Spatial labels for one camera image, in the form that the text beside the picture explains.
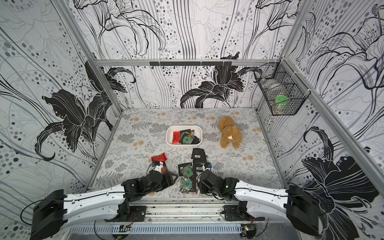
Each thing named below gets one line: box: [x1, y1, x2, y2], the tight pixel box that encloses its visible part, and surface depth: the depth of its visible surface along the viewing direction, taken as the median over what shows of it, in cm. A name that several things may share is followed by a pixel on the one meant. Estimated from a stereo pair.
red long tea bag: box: [172, 131, 181, 144], surface depth 103 cm
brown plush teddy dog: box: [218, 116, 243, 149], surface depth 93 cm
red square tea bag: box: [151, 152, 168, 163], surface depth 92 cm
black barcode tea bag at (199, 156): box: [191, 148, 207, 165], surface depth 95 cm
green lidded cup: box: [274, 95, 289, 114], surface depth 81 cm
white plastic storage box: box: [166, 125, 203, 146], surface depth 104 cm
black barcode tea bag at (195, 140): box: [191, 136, 201, 145], surface depth 100 cm
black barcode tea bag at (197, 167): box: [193, 162, 203, 173], surface depth 90 cm
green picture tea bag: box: [181, 133, 195, 145], surface depth 100 cm
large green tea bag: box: [182, 164, 194, 178], surface depth 88 cm
